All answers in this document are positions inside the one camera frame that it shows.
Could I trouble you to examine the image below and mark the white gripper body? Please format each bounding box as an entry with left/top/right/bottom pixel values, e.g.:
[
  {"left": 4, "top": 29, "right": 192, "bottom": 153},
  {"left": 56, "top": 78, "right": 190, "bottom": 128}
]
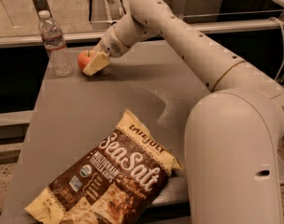
[{"left": 94, "top": 25, "right": 131, "bottom": 58}]

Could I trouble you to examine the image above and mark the white cable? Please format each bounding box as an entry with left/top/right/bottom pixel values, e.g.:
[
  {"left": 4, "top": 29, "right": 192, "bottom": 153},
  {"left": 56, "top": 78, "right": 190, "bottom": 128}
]
[{"left": 267, "top": 16, "right": 284, "bottom": 82}]

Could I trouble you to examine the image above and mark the sea salt tortilla chips bag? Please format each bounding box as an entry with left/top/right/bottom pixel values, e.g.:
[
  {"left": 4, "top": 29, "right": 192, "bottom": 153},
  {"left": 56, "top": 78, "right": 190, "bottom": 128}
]
[{"left": 25, "top": 110, "right": 183, "bottom": 224}]

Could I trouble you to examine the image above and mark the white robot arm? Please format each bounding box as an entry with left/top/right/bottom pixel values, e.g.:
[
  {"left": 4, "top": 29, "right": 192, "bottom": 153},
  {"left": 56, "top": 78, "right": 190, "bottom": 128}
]
[{"left": 83, "top": 0, "right": 284, "bottom": 224}]

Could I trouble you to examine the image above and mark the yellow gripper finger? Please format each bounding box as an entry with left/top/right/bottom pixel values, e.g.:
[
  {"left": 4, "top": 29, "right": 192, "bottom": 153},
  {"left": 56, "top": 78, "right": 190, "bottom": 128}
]
[{"left": 83, "top": 50, "right": 110, "bottom": 76}]

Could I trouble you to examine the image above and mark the clear plastic water bottle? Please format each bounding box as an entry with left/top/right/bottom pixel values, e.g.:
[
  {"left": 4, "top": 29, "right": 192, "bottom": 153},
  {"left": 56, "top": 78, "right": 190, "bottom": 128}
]
[{"left": 38, "top": 10, "right": 73, "bottom": 77}]

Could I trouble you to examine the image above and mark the red apple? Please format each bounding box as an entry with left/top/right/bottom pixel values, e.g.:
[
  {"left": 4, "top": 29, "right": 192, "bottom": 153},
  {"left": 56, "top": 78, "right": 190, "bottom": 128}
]
[{"left": 78, "top": 50, "right": 94, "bottom": 71}]

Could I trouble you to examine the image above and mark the dark metal bracket post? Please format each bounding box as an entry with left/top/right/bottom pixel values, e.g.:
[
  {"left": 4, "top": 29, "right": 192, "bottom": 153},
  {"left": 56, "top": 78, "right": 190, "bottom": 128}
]
[{"left": 32, "top": 0, "right": 50, "bottom": 13}]

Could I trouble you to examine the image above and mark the metal railing with glass panel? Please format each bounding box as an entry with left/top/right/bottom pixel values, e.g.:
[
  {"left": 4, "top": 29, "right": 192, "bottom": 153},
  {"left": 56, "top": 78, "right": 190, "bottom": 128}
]
[{"left": 0, "top": 13, "right": 284, "bottom": 51}]

